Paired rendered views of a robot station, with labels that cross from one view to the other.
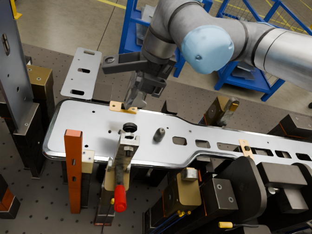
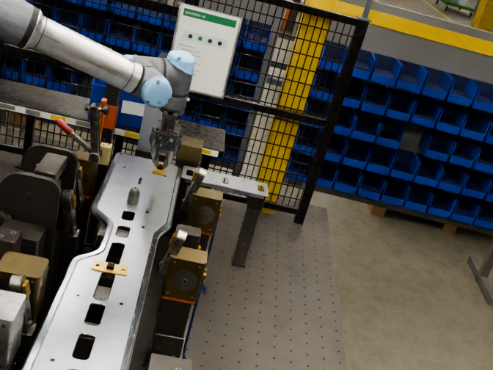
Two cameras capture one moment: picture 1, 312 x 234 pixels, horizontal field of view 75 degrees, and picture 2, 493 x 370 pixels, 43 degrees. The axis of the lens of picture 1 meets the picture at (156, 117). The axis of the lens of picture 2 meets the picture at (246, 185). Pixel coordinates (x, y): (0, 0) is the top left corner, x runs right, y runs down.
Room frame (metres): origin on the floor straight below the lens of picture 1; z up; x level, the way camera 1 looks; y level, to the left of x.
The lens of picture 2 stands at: (1.06, -1.47, 1.86)
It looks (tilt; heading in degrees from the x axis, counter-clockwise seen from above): 25 degrees down; 103
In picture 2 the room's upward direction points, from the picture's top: 15 degrees clockwise
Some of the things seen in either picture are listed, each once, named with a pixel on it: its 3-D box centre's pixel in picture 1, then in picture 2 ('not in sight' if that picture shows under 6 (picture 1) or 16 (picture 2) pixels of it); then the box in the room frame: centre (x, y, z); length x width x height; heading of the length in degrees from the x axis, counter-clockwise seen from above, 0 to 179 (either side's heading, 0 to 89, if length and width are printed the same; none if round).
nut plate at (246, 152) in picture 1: (246, 148); (110, 266); (0.53, -0.35, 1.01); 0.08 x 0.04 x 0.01; 20
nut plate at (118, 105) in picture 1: (123, 106); (160, 167); (0.41, 0.10, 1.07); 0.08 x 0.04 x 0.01; 111
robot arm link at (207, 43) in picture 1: (206, 40); (143, 72); (0.37, -0.03, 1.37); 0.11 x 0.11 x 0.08; 41
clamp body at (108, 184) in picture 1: (108, 205); (74, 207); (0.20, 0.02, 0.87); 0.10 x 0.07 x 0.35; 21
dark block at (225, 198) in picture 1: (188, 217); not in sight; (0.25, -0.22, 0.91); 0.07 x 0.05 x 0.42; 21
